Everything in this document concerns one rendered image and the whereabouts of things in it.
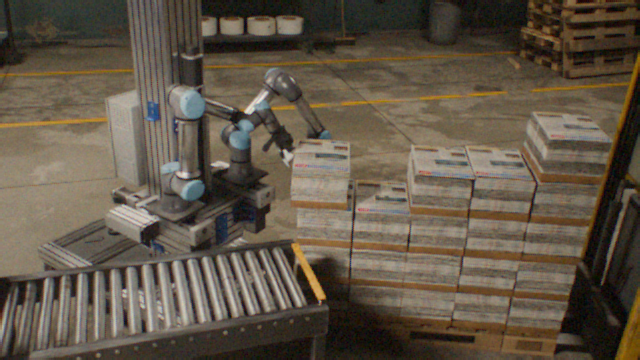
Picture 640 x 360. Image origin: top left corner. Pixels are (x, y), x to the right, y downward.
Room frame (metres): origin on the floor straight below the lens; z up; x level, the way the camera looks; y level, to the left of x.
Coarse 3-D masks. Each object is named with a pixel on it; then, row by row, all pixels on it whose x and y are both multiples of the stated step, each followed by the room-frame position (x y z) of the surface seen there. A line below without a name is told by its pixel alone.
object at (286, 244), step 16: (288, 240) 2.46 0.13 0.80; (160, 256) 2.28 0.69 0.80; (176, 256) 2.29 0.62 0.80; (192, 256) 2.29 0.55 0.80; (208, 256) 2.30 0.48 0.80; (256, 256) 2.37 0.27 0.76; (272, 256) 2.40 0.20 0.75; (288, 256) 2.42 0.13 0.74; (48, 272) 2.13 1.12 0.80; (64, 272) 2.13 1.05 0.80; (80, 272) 2.14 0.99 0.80
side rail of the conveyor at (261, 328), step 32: (224, 320) 1.87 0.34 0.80; (256, 320) 1.88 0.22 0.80; (288, 320) 1.91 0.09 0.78; (320, 320) 1.95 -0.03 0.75; (32, 352) 1.65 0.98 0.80; (64, 352) 1.66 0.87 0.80; (96, 352) 1.68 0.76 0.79; (128, 352) 1.71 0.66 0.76; (160, 352) 1.75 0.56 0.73; (192, 352) 1.79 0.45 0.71
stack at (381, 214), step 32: (352, 192) 2.93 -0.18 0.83; (384, 192) 2.95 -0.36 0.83; (320, 224) 2.72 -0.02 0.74; (352, 224) 3.07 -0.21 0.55; (384, 224) 2.72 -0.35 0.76; (416, 224) 2.71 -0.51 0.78; (448, 224) 2.70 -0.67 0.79; (480, 224) 2.70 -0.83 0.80; (512, 224) 2.69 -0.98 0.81; (320, 256) 2.73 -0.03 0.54; (352, 256) 2.72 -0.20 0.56; (384, 256) 2.71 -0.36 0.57; (416, 256) 2.70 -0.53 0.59; (448, 256) 2.70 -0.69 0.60; (352, 288) 2.72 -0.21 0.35; (384, 288) 2.71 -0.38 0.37; (512, 288) 2.68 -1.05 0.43; (352, 320) 2.72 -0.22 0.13; (448, 320) 2.70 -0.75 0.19; (480, 320) 2.69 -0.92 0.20
